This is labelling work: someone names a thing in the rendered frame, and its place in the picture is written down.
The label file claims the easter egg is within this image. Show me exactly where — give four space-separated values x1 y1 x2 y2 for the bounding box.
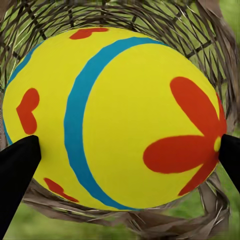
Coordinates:
2 26 227 211

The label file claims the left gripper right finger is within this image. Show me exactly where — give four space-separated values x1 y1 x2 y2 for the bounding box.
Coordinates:
218 134 240 193

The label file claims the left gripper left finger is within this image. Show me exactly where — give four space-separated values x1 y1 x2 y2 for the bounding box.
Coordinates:
0 135 41 240

